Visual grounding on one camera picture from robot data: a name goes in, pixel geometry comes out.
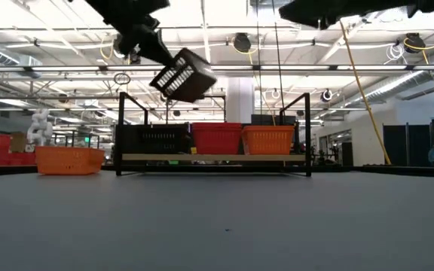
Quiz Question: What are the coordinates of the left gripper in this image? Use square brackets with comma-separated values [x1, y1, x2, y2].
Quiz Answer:
[113, 17, 176, 68]

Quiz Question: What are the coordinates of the brown cardboard box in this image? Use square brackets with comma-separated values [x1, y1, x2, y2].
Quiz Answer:
[10, 132, 29, 154]

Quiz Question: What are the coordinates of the black frame wooden shelf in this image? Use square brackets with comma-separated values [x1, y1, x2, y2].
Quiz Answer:
[115, 91, 312, 178]

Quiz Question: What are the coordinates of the red slotted plastic basket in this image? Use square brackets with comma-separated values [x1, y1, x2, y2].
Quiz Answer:
[191, 129, 243, 156]
[191, 122, 243, 128]
[191, 125, 243, 132]

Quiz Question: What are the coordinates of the hanging black cable ring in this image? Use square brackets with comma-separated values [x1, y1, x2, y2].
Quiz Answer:
[112, 72, 132, 86]

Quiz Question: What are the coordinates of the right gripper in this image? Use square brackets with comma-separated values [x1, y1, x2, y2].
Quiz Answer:
[279, 0, 341, 30]

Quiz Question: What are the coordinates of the white coiled cable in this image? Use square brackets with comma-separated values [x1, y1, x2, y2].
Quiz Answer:
[385, 43, 405, 62]

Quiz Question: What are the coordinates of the black slotted plastic basket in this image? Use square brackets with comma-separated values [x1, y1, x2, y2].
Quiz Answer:
[121, 127, 191, 155]
[148, 47, 218, 103]
[121, 123, 191, 131]

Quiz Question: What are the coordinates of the white robot figure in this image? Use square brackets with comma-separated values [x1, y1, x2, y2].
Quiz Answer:
[26, 108, 55, 148]

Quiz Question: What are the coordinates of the black metal table frame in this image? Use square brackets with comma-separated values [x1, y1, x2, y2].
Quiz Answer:
[0, 163, 434, 178]

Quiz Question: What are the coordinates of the black hanging cable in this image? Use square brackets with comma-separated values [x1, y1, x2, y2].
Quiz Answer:
[271, 0, 286, 111]

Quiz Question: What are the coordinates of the orange slotted plastic basket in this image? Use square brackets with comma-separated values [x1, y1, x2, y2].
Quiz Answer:
[35, 145, 106, 176]
[242, 125, 295, 156]

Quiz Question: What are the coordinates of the yellow hanging cable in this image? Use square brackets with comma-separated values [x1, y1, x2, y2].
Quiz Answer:
[338, 19, 393, 166]

